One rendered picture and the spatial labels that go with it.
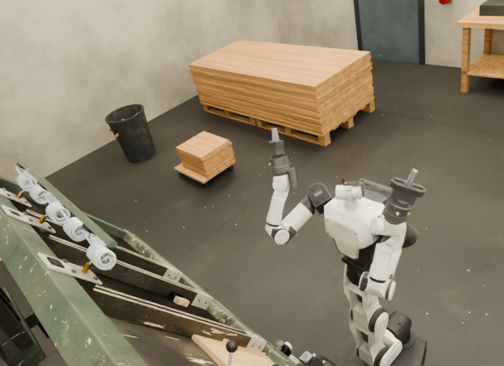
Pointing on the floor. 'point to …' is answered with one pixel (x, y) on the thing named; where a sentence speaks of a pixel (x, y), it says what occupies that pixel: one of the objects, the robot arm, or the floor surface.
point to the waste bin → (132, 132)
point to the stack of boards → (286, 86)
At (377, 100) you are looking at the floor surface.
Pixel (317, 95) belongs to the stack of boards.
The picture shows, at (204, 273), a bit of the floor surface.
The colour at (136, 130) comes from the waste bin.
